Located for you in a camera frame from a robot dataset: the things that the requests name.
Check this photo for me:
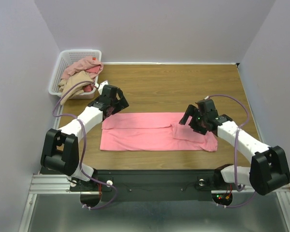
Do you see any bright pink t shirt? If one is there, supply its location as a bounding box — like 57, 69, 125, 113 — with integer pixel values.
100, 113, 218, 152

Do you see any white plastic laundry basket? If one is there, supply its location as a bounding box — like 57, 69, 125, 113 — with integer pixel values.
48, 49, 102, 97

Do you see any beige t shirt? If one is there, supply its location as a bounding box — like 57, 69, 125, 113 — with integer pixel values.
58, 71, 93, 105

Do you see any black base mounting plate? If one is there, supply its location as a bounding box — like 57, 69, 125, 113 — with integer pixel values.
70, 170, 242, 203

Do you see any aluminium frame rail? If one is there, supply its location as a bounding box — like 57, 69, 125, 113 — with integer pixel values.
29, 173, 75, 194

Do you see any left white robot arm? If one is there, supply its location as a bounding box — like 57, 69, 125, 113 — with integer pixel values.
41, 81, 129, 190

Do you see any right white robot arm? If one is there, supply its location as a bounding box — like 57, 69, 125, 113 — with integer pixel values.
179, 98, 290, 195

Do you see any red t shirt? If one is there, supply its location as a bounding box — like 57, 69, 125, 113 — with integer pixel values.
83, 57, 103, 92

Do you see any dusty pink t shirt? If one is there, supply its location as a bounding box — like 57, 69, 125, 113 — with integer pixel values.
61, 56, 94, 80

